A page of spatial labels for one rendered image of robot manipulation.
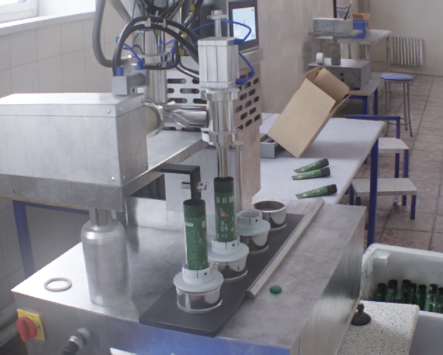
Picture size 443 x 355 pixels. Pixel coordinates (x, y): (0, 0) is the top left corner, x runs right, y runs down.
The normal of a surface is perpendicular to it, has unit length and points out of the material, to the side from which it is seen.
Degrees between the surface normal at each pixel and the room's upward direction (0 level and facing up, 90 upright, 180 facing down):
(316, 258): 0
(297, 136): 90
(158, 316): 0
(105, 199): 90
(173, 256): 0
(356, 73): 90
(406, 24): 90
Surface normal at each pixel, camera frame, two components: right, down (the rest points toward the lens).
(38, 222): 0.92, 0.08
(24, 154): -0.38, 0.29
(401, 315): -0.04, -0.95
